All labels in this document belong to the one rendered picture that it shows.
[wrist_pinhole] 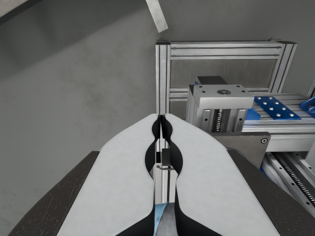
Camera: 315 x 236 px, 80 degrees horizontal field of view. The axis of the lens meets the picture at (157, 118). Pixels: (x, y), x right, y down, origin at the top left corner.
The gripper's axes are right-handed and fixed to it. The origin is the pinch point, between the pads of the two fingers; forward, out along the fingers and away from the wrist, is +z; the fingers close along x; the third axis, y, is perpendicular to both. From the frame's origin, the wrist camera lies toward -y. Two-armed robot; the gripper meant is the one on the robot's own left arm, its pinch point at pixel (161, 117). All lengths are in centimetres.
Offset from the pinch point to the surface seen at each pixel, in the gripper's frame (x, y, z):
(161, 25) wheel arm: 1, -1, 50
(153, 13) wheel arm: -1, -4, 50
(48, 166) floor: -110, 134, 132
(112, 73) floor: -34, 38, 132
